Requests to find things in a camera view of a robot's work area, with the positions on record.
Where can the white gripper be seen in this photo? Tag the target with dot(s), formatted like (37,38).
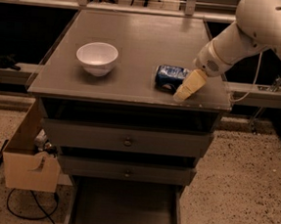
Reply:
(208,63)

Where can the blue pepsi can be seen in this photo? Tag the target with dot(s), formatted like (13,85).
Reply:
(170,77)

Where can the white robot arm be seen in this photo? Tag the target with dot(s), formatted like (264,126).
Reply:
(257,27)

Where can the grey upper drawer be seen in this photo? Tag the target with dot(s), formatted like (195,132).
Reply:
(88,136)

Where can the grey drawer cabinet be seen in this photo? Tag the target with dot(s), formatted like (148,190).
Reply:
(127,97)

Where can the grey middle drawer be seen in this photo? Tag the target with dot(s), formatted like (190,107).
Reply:
(129,171)

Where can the open grey bottom drawer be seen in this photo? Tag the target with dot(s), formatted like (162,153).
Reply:
(111,201)

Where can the white ceramic bowl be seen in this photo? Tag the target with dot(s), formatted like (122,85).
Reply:
(97,58)

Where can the items inside cardboard box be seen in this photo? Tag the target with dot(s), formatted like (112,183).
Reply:
(42,144)

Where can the cardboard box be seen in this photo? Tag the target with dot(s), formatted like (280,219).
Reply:
(26,168)

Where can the black object on rail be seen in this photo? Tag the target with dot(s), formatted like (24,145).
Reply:
(9,62)

